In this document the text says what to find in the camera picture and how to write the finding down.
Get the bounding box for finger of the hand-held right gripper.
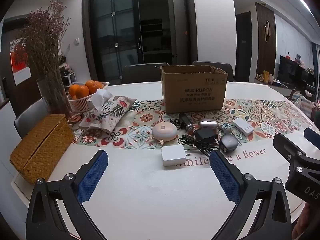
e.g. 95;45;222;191
273;133;320;172
304;127;320;143

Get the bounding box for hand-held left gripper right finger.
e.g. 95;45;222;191
209;150;293;240

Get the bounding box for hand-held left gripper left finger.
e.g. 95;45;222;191
26;150;109;240

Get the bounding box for white rectangular usb hub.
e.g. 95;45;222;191
232;117;254;137

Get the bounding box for silver oval gadget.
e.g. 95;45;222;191
199;119;218;130

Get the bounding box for brown cardboard box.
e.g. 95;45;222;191
160;65;228;114

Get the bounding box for person's right hand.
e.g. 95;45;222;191
296;202;320;240

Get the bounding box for grey round gadget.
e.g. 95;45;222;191
219;134;239;153

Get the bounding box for chair with patterned cushion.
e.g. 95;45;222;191
290;90;320;120

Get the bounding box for patterned table runner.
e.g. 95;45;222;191
72;99;318;149

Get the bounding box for white charger plug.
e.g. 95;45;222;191
161;144;192;167

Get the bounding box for brown wooden coaster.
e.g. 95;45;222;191
67;114;84;130

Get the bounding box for woven straw storage box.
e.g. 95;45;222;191
9;114;75;184

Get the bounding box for white printed table cover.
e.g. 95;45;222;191
10;81;320;240

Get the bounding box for floral fabric tissue cover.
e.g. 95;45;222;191
79;94;137;134

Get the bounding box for low television stand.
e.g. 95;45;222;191
255;77;300;94

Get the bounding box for black electric shaver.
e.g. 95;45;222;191
179;113;194;131

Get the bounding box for black television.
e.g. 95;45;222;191
278;55;315;87

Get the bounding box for white plastic fruit basket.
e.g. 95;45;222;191
67;81;110;112

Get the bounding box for pink round gadget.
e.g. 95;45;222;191
152;122;178;145

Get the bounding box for white tissue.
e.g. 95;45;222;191
91;89;113;110

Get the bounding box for orange fruit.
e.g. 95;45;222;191
75;85;90;99
69;84;81;98
85;80;103;94

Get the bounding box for light grey dining chair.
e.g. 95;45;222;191
14;97;48;139

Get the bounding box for glass vase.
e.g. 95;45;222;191
37;70;73;119

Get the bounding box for white shoe rack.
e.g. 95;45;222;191
60;70;75;85

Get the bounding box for dark grey dining chair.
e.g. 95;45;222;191
192;60;235;82
122;62;170;85

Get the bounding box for dark interior door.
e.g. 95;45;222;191
235;11;253;83

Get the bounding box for dark sliding glass door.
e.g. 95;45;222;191
82;0;198;85

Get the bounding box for dried pink flowers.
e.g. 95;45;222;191
19;0;72;80

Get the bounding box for dark brown entrance door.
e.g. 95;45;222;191
0;17;43;105

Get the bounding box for grey refrigerator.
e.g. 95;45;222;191
167;0;193;65

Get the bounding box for black power adapter with cable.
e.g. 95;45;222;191
180;129;220;157

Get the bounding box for wooden cabinet door gold handle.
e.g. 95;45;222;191
255;2;277;75

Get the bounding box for red wall poster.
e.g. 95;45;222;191
10;37;32;85

